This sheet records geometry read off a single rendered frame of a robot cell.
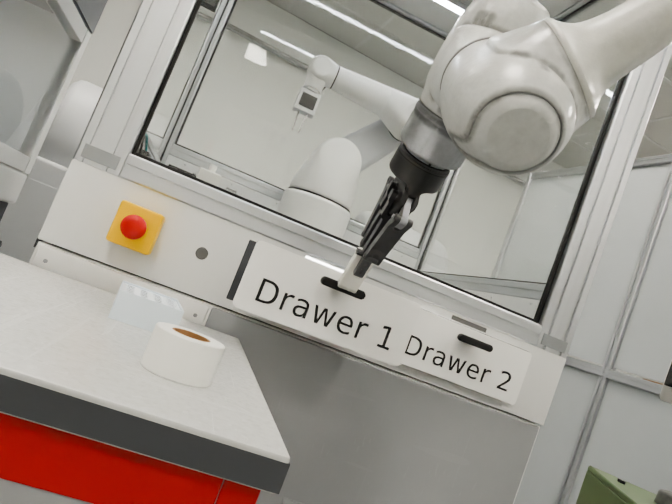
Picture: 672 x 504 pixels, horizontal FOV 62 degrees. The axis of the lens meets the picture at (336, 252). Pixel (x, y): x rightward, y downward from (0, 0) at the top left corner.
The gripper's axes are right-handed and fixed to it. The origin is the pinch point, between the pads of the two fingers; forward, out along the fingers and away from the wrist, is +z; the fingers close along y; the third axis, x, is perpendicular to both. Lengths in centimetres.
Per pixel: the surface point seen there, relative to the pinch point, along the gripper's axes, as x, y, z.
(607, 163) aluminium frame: -49, 43, -22
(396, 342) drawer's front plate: -12.5, 0.9, 10.4
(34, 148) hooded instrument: 80, 94, 60
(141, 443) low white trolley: 20.6, -42.6, -5.8
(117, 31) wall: 130, 337, 97
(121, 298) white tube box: 28.6, -12.8, 9.1
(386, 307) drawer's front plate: -8.7, 3.6, 6.5
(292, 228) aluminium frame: 8.3, 20.1, 9.0
